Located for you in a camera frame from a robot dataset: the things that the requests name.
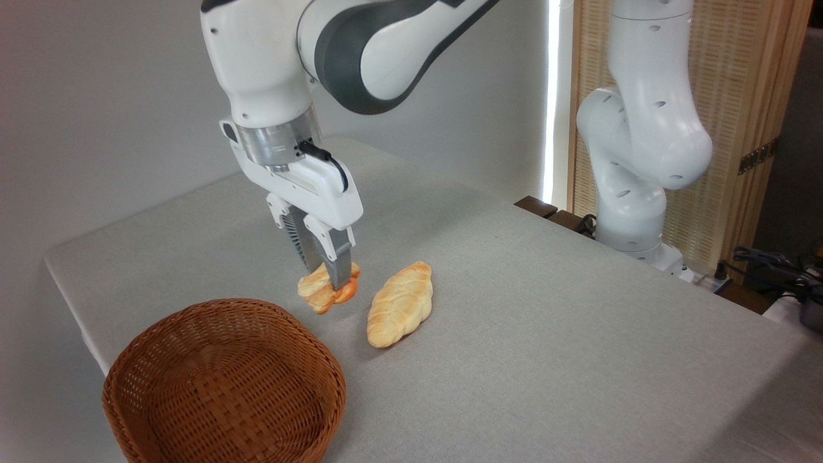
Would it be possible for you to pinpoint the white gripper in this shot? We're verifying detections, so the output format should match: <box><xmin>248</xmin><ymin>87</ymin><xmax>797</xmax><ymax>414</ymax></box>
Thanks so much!
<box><xmin>219</xmin><ymin>118</ymin><xmax>365</xmax><ymax>292</ymax></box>

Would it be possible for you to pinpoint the small round bread bun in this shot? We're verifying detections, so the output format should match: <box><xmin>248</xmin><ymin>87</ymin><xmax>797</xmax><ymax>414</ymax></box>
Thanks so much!
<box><xmin>296</xmin><ymin>261</ymin><xmax>361</xmax><ymax>315</ymax></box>

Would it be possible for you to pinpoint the long braided bread loaf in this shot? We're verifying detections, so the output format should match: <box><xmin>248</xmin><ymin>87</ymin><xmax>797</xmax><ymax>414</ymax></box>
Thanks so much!
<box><xmin>366</xmin><ymin>260</ymin><xmax>434</xmax><ymax>349</ymax></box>

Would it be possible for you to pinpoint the brown wicker basket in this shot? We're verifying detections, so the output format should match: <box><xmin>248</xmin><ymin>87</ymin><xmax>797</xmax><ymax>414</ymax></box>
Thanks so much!
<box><xmin>102</xmin><ymin>298</ymin><xmax>347</xmax><ymax>463</ymax></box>

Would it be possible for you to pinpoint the grey tablecloth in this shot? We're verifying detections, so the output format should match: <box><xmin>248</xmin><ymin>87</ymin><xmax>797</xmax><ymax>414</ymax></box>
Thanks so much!
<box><xmin>44</xmin><ymin>136</ymin><xmax>823</xmax><ymax>463</ymax></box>

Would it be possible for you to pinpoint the white power strip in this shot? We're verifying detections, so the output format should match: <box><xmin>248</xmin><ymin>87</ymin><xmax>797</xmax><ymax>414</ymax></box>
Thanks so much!
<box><xmin>680</xmin><ymin>266</ymin><xmax>734</xmax><ymax>295</ymax></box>

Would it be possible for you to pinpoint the dark metal screen hinge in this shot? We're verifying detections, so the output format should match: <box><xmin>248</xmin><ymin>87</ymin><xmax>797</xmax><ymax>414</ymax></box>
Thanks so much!
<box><xmin>737</xmin><ymin>138</ymin><xmax>781</xmax><ymax>176</ymax></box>

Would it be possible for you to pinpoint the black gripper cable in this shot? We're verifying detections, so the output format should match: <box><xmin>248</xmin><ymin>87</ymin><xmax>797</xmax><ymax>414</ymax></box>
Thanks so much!
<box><xmin>297</xmin><ymin>140</ymin><xmax>350</xmax><ymax>194</ymax></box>

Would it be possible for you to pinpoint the dark wooden table frame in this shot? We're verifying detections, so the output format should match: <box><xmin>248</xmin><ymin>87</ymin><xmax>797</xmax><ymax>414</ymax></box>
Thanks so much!
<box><xmin>514</xmin><ymin>195</ymin><xmax>600</xmax><ymax>240</ymax></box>

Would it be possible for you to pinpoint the tangle of dark cables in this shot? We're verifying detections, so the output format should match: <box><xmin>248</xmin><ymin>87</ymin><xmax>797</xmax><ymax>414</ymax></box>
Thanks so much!
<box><xmin>732</xmin><ymin>246</ymin><xmax>823</xmax><ymax>304</ymax></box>

